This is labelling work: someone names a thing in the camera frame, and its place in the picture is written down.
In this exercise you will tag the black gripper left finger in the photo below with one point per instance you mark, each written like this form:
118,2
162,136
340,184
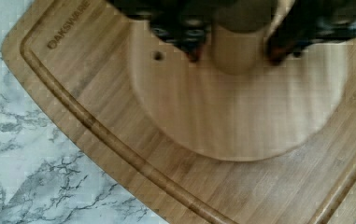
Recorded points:
167,21

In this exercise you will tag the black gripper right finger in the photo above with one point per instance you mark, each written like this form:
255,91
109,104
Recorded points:
310,22

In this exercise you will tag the round wooden lid with knob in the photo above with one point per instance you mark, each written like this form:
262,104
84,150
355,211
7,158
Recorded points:
233,105

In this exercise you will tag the bamboo cutting board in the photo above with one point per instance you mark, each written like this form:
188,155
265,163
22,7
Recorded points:
72,56

